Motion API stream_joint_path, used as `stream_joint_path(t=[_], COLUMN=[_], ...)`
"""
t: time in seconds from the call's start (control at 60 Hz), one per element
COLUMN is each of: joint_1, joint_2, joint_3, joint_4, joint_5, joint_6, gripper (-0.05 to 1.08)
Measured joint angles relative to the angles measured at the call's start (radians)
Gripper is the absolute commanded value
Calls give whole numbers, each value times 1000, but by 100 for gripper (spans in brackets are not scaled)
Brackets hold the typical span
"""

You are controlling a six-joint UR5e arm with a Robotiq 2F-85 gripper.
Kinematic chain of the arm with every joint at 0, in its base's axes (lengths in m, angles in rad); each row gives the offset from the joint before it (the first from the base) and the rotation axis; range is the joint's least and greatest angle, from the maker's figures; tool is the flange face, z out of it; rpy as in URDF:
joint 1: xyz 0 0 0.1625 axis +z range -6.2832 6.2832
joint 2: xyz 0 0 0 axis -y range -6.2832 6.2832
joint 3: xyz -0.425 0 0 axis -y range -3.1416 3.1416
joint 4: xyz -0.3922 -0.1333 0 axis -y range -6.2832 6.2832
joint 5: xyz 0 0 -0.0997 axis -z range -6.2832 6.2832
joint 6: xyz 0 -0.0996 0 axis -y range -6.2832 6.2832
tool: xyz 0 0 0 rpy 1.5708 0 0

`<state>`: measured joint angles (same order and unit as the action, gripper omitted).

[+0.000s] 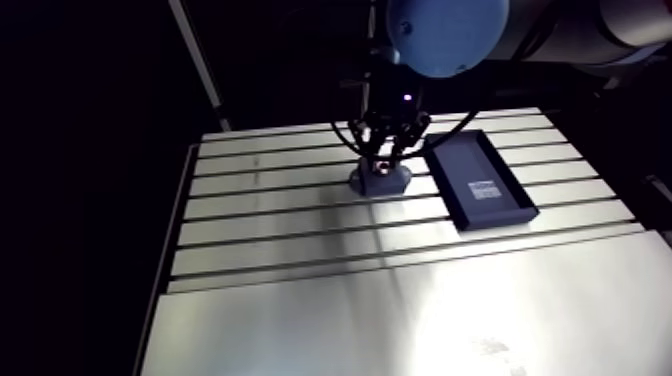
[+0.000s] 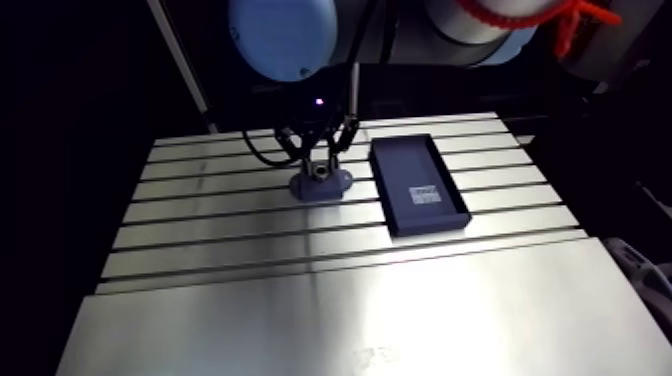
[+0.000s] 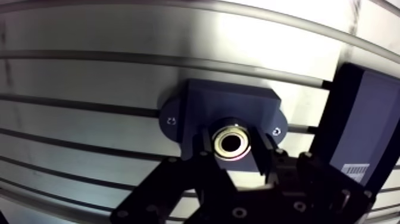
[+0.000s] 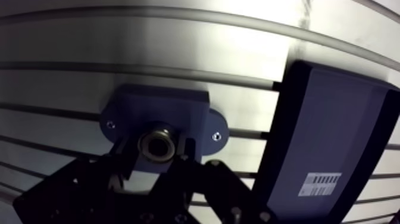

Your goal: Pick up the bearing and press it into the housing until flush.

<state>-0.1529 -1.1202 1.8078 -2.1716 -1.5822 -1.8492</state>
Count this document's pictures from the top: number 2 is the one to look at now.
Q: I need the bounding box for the red cable wrap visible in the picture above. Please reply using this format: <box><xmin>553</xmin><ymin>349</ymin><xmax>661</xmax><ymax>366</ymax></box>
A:
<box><xmin>455</xmin><ymin>0</ymin><xmax>624</xmax><ymax>60</ymax></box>

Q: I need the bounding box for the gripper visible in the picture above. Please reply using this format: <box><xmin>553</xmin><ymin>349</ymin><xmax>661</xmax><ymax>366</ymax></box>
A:
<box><xmin>277</xmin><ymin>78</ymin><xmax>365</xmax><ymax>178</ymax></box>

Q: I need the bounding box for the dark blue-grey housing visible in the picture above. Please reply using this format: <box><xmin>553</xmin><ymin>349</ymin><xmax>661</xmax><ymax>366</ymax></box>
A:
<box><xmin>288</xmin><ymin>166</ymin><xmax>354</xmax><ymax>203</ymax></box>

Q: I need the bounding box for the black cable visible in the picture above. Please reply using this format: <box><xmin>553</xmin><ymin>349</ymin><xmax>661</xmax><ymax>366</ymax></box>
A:
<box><xmin>241</xmin><ymin>129</ymin><xmax>302</xmax><ymax>170</ymax></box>

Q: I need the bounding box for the pale slanted post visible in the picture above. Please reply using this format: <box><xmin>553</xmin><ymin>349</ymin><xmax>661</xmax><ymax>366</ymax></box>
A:
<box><xmin>145</xmin><ymin>0</ymin><xmax>220</xmax><ymax>136</ymax></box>

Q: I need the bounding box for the dark blue-grey tray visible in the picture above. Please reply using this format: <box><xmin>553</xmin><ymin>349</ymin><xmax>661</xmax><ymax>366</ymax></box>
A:
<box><xmin>368</xmin><ymin>133</ymin><xmax>473</xmax><ymax>239</ymax></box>

